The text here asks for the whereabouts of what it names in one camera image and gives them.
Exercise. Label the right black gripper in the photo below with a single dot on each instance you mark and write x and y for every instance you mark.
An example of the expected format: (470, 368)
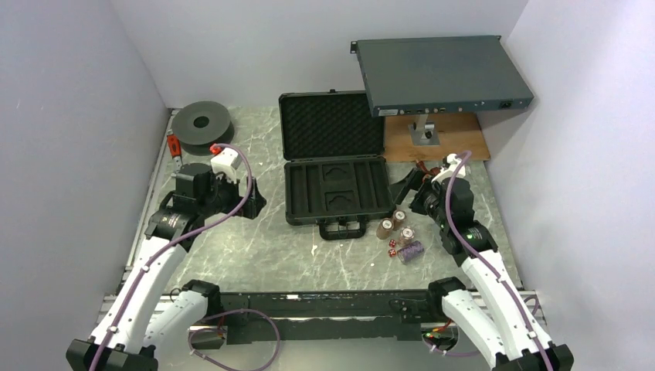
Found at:
(415, 182)

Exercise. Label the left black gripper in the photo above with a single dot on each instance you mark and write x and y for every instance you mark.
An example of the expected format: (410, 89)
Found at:
(248, 206)

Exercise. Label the purple poker chip stack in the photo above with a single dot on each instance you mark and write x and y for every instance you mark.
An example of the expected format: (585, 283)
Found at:
(410, 252)

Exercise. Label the orange poker chip stack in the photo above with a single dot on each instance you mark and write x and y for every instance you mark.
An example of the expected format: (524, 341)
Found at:
(406, 236)

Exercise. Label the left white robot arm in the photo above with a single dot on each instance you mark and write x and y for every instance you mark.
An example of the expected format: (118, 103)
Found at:
(130, 336)

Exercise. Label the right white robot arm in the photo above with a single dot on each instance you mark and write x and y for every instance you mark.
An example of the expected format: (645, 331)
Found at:
(505, 332)

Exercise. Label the brown poker chip stack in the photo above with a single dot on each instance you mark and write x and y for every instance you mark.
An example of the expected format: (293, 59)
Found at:
(398, 219)
(384, 229)

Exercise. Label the brown torch nozzle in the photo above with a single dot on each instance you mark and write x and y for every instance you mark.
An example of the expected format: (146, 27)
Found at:
(429, 171)

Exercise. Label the grey metal stand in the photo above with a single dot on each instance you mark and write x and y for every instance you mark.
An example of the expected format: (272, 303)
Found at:
(423, 132)

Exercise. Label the black poker case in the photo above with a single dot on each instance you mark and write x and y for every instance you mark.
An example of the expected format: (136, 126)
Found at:
(336, 176)

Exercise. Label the wooden board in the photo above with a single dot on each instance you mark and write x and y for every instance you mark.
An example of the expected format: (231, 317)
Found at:
(455, 133)

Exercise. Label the black filament spool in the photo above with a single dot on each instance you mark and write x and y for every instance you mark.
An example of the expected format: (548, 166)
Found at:
(202, 124)

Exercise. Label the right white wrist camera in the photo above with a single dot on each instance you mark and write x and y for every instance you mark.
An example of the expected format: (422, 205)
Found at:
(449, 167)

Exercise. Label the red handled adjustable wrench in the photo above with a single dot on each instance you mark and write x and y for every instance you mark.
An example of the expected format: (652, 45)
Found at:
(174, 149)

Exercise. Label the grey network switch box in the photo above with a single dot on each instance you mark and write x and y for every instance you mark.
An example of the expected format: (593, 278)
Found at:
(434, 75)

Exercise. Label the black front rail base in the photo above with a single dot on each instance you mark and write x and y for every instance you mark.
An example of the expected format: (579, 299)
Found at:
(403, 315)

